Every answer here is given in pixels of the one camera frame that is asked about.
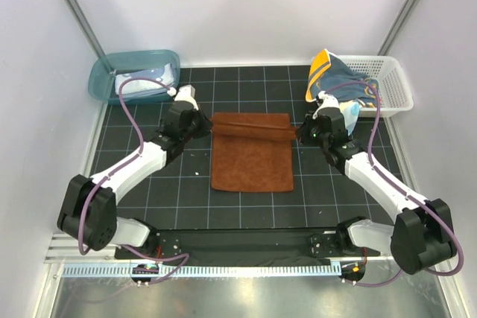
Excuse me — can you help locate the right aluminium corner post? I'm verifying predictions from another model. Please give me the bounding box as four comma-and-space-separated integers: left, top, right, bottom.
377, 0, 420, 56

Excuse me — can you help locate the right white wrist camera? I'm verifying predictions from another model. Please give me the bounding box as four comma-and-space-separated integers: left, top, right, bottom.
316, 91, 340, 112

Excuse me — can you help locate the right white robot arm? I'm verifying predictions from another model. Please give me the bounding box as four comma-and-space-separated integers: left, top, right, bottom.
296, 107, 464, 276

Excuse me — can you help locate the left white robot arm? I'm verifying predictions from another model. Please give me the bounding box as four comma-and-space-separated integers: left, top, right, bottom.
57, 101, 212, 258

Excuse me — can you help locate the left aluminium corner post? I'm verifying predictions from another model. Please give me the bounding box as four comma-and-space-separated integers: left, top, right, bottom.
64, 0, 105, 58

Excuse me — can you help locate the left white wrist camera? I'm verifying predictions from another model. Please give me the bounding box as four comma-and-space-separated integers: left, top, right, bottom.
166, 85, 199, 110

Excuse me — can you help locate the blue bear towel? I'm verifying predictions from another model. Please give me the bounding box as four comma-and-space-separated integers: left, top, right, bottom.
114, 63, 177, 98

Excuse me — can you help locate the colourful patterned towel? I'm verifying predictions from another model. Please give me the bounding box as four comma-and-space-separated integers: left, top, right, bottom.
305, 48, 383, 136

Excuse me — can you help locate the aluminium corner post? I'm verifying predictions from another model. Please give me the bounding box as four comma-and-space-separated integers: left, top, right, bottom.
64, 0, 105, 58
377, 0, 420, 56

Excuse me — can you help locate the teal plastic tub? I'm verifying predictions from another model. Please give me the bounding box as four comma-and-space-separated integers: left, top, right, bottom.
88, 50, 180, 105

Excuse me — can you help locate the brown towel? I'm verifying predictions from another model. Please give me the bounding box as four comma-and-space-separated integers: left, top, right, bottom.
211, 112, 296, 193

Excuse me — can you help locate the white plastic basket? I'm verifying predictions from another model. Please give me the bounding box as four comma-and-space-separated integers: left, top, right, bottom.
332, 54, 414, 118

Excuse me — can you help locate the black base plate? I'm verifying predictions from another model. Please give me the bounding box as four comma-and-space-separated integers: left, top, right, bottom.
135, 227, 379, 267

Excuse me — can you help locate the white slotted cable duct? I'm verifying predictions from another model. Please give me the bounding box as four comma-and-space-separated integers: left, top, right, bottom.
61, 261, 341, 279

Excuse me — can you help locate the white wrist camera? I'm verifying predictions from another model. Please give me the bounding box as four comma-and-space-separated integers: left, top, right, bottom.
166, 85, 199, 110
316, 91, 340, 112

